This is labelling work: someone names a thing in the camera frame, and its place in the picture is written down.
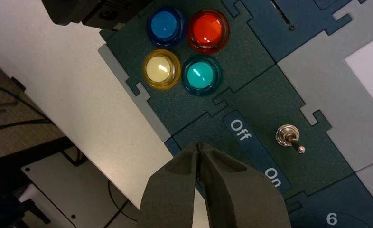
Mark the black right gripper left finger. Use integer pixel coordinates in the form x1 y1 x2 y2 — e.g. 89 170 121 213
137 142 202 228

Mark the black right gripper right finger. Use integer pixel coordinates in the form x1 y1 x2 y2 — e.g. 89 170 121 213
201 142 292 228

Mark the grey and teal control box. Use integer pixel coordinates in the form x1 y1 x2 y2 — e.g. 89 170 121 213
42 0 373 228

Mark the green round push button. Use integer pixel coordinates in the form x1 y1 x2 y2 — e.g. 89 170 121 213
181 55 224 96

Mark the yellow round push button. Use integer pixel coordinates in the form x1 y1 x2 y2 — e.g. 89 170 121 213
141 49 182 91

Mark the red round push button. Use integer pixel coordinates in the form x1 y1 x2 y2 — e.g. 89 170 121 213
186 9 231 55

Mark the blue round push button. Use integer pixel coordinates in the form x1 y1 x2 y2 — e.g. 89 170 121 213
146 5 188 48

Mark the small white lcd display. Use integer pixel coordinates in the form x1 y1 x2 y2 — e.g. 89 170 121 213
345 36 373 108

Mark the black floor cable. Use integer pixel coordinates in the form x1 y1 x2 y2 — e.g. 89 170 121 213
0 119 54 137
0 82 49 120
103 179 140 228

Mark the metal toggle switch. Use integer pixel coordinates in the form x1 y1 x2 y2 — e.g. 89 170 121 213
275 124 306 154

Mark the grey metal base plate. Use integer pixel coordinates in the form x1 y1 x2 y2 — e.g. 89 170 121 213
21 151 140 228

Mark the black metal frame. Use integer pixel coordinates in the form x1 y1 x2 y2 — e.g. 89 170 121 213
0 136 88 228

